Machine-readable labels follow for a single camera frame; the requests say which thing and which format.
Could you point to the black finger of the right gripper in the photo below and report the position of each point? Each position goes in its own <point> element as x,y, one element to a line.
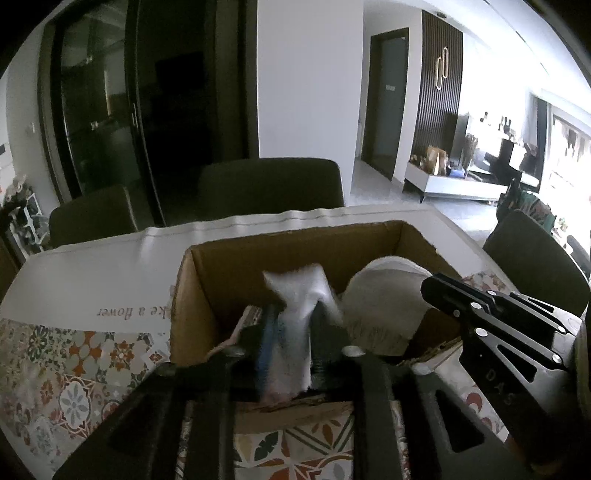
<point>456,298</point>

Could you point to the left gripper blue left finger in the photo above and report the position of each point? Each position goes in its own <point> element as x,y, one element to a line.
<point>180,421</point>

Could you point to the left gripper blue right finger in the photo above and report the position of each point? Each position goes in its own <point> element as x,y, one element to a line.
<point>405,425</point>

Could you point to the white towel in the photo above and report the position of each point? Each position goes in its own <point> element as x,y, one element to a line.
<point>383,307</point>

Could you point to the white cloth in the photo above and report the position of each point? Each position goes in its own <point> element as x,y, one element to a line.
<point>285,360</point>

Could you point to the dark green right chair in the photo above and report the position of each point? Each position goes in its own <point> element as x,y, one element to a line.
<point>536,264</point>

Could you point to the white low tv cabinet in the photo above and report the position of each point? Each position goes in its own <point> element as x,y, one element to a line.
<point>432,186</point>

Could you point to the patterned floral table runner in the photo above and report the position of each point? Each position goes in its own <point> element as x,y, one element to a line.
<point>58,385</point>

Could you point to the brown cardboard box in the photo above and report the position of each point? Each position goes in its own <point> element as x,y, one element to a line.
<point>217,280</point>

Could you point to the dark left chair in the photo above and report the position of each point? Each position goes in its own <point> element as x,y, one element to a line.
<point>102,214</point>

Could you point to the dark chair behind table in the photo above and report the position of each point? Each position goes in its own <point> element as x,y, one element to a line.
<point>268,186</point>

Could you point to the shoe rack with items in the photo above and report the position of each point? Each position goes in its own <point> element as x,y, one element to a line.
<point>24,227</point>

